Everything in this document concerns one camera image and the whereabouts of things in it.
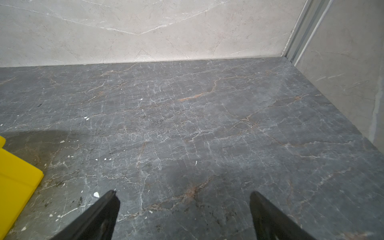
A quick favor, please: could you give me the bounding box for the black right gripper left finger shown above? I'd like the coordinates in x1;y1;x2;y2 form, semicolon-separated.
53;190;121;240

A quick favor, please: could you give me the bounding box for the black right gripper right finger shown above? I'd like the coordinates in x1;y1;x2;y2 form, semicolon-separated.
250;191;315;240

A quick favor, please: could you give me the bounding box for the yellow plastic bin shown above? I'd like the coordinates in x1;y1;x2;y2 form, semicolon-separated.
1;137;44;239

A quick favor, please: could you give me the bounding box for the aluminium corner frame post right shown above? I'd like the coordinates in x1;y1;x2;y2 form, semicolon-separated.
282;0;333;65

